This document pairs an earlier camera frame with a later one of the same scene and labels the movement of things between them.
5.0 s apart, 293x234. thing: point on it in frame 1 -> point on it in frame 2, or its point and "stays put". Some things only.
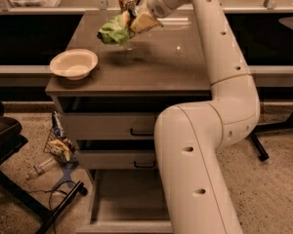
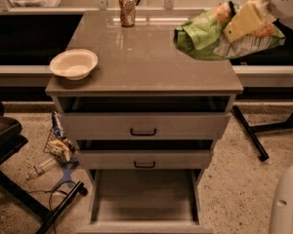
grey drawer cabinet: [109, 116] stays put
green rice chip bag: [114, 30] -> [200, 36]
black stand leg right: [291, 124] stays put
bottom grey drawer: [128, 201] stays put
